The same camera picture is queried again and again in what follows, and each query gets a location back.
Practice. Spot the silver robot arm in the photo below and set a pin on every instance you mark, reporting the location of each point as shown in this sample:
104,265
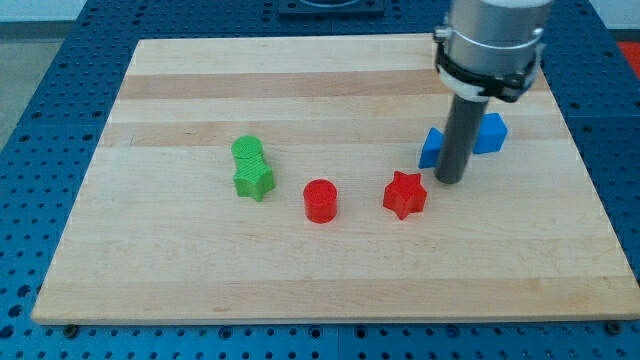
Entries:
491,48

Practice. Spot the green star block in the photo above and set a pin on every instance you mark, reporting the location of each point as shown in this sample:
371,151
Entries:
253,177

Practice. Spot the red star block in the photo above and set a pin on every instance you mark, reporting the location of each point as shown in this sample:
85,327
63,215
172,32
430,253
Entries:
405,194

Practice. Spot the blue triangle block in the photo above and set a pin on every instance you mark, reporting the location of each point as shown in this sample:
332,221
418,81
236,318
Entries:
431,148

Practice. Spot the red cylinder block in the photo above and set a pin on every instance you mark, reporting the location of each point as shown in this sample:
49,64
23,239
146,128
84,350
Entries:
320,201

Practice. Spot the wooden board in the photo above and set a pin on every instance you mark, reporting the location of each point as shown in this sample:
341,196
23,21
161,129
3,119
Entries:
276,180

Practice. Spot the green cylinder block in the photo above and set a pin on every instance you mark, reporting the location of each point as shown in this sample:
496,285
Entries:
246,147

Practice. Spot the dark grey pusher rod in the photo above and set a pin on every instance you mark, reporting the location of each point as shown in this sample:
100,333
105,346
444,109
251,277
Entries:
461,132

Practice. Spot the blue cube block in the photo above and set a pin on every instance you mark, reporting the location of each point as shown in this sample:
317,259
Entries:
492,134

